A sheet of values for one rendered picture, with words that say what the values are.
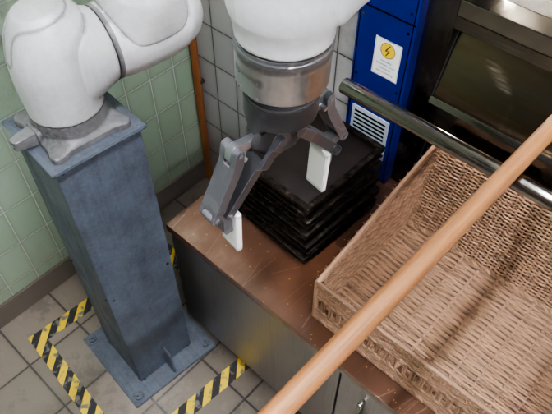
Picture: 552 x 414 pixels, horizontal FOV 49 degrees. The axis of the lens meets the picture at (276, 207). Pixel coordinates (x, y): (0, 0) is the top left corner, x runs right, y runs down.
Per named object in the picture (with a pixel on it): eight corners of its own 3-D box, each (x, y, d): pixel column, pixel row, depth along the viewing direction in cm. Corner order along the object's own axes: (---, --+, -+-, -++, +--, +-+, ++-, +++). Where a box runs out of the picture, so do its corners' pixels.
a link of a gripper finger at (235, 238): (241, 213, 65) (236, 218, 65) (242, 248, 71) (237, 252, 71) (224, 197, 67) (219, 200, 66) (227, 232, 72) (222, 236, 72)
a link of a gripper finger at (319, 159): (309, 142, 72) (314, 139, 72) (305, 179, 78) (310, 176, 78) (327, 156, 71) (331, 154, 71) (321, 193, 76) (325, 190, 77)
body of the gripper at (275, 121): (288, 41, 60) (285, 108, 68) (222, 78, 57) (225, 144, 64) (342, 80, 57) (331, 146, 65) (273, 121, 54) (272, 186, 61)
